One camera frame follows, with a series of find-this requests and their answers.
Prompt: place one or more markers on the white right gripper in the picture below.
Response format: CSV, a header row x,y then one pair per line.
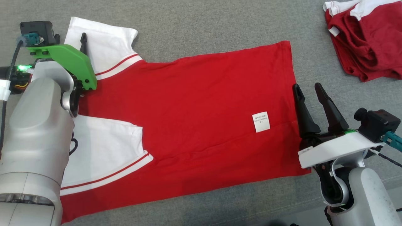
x,y
336,146

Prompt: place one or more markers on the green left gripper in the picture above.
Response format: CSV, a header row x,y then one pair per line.
x,y
72,61

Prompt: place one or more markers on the red shorts white waistband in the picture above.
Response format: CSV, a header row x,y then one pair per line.
x,y
373,47

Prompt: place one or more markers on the red T-shirt white sleeves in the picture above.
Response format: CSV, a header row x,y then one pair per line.
x,y
194,103

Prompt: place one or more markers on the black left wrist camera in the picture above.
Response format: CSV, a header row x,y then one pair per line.
x,y
36,29

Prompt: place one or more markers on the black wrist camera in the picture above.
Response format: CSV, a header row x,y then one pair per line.
x,y
381,124
36,29

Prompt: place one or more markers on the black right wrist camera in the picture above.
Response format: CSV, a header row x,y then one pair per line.
x,y
381,124

